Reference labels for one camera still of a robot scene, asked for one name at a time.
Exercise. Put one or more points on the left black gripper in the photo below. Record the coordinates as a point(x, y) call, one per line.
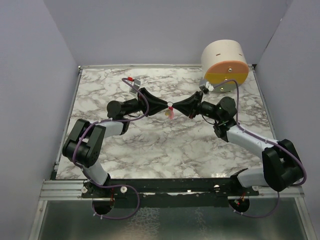
point(156, 104)

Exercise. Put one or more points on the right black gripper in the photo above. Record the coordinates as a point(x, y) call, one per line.
point(190, 106)

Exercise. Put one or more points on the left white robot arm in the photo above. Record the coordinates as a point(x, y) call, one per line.
point(84, 143)

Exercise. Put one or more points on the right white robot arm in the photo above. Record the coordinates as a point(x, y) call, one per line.
point(281, 166)

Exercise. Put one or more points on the round tricolour drawer cabinet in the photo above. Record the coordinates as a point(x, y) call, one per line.
point(224, 60)

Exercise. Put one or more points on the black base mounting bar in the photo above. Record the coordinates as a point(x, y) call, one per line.
point(165, 192)

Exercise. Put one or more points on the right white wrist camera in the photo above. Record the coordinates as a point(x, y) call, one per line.
point(205, 86)

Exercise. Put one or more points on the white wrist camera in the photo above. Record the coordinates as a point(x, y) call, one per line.
point(134, 86)
point(205, 86)

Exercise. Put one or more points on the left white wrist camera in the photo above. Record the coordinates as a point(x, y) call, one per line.
point(134, 86)

